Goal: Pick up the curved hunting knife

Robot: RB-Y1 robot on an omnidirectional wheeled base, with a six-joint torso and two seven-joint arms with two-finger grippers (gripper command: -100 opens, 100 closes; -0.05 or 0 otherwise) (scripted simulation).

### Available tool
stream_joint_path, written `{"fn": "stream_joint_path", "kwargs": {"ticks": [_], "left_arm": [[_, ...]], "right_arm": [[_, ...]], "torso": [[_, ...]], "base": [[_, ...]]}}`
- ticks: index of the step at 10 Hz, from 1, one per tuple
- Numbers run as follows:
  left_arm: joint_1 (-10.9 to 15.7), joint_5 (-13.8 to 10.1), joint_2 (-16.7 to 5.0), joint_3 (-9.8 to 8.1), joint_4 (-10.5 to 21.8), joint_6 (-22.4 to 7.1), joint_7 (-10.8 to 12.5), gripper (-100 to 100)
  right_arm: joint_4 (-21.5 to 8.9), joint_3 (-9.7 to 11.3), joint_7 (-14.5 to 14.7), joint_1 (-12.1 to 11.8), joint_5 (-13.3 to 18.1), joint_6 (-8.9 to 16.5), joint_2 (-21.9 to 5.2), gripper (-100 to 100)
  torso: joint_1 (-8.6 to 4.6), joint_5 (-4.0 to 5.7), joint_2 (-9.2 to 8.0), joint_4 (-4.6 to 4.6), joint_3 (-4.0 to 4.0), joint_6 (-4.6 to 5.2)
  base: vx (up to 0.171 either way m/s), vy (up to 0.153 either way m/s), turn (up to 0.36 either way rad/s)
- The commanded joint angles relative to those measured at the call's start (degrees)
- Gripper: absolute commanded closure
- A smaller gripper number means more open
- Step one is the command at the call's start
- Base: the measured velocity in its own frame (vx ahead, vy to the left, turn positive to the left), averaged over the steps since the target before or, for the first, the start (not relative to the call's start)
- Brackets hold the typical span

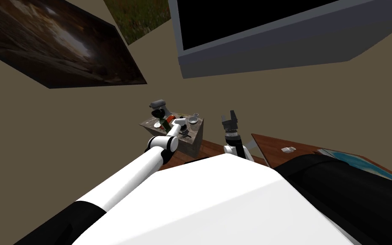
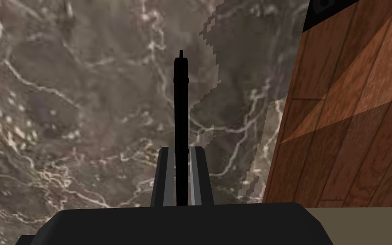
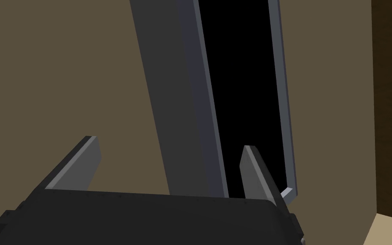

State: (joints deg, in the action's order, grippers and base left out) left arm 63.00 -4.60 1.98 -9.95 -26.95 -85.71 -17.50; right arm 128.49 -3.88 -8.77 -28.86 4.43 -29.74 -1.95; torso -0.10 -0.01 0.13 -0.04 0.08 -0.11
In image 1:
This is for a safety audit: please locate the blue flat book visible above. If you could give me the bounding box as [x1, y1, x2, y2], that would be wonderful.
[317, 148, 392, 187]

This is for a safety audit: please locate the green wall picture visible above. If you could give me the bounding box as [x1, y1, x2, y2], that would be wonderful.
[103, 0, 172, 46]

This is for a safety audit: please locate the grey stand mixer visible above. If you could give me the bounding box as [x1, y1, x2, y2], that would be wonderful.
[149, 99, 173, 120]

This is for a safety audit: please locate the dark brown wall picture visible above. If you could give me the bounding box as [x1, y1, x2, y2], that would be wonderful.
[0, 0, 148, 89]

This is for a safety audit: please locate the stone kitchen counter block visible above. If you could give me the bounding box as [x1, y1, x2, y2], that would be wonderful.
[139, 113, 205, 159]

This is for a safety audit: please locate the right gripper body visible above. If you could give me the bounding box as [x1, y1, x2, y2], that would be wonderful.
[222, 119, 239, 133]

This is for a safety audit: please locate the brown wooden table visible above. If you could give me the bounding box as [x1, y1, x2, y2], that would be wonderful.
[250, 133, 392, 188]

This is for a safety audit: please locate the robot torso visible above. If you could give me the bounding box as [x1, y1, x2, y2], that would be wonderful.
[71, 154, 357, 245]

